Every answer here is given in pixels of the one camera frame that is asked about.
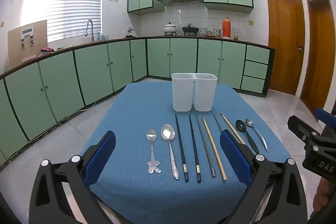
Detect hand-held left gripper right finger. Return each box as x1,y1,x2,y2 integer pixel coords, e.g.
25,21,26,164
219,130,309,224

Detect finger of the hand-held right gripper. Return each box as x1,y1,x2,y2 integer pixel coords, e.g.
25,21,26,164
287,115,326,144
315,108,336,130

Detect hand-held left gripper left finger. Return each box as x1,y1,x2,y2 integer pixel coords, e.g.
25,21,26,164
29,130,117,224

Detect wooden chopstick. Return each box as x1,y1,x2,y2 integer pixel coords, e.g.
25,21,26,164
220,113,246,145
202,115,227,181

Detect dark blue chopstick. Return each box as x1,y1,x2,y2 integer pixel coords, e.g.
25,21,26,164
175,114,189,182
189,115,202,182

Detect small steel spoon decorative handle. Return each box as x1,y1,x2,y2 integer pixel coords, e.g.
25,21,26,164
146,129,161,174

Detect large steel spoon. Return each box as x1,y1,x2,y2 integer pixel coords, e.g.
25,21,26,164
161,124,180,180

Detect white two-compartment utensil holder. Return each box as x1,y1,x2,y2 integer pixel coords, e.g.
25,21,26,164
171,72,218,112

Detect person's right hand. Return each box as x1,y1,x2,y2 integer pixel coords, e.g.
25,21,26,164
312,177,332,211

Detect black spoon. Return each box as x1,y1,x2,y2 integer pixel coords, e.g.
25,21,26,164
235,119,260,154

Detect grey chopstick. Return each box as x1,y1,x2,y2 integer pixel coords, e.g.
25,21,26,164
195,115,216,178
214,115,226,133

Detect slim steel spoon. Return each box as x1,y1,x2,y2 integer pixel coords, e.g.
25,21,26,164
245,118,269,152

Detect blue tablecloth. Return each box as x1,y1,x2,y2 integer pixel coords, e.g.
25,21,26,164
79,81,291,224

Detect wooden door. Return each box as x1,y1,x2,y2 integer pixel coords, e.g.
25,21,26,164
266,0,305,96
299,0,336,114

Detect green base cabinets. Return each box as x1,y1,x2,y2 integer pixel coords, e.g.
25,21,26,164
0,36,276,167

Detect orange thermos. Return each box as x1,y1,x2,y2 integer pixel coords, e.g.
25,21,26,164
222,17,231,39

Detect steel kitchen faucet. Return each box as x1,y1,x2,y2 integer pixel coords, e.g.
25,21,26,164
84,19,95,43

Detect cardboard box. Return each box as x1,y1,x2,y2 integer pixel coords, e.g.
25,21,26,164
7,20,48,68

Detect black wok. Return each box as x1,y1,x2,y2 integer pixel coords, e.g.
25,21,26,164
182,24,200,35

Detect white cooking pot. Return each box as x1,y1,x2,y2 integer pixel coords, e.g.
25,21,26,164
163,22,177,35

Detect white window blinds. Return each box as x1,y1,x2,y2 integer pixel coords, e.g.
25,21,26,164
20,0,105,43

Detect white floor cable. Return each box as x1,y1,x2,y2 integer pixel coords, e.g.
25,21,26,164
76,101,96,111

